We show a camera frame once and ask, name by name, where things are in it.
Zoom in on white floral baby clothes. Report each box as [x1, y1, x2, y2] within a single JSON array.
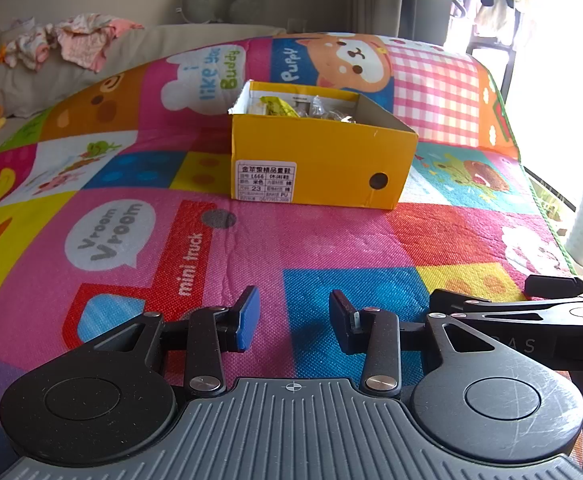
[[0, 19, 61, 74]]

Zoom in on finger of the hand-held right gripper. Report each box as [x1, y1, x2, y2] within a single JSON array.
[[525, 275, 583, 299], [430, 288, 579, 320]]

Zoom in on black drying rack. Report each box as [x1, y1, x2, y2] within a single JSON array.
[[450, 0, 528, 107]]

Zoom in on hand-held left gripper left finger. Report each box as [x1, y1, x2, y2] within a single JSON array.
[[92, 285, 261, 394]]

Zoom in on colourful cartoon play mat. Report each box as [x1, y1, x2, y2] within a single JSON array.
[[0, 30, 579, 480]]

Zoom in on beige sofa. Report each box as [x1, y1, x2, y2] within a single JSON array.
[[0, 24, 288, 153]]

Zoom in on round bread packet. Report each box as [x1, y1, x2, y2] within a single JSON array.
[[310, 96, 358, 125]]

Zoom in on yellow cardboard shoe box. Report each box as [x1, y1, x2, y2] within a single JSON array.
[[229, 80, 419, 210]]

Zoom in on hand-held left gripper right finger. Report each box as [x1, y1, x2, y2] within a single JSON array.
[[329, 289, 513, 394]]

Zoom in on pink baby clothes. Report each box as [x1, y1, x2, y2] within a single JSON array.
[[59, 14, 146, 74]]

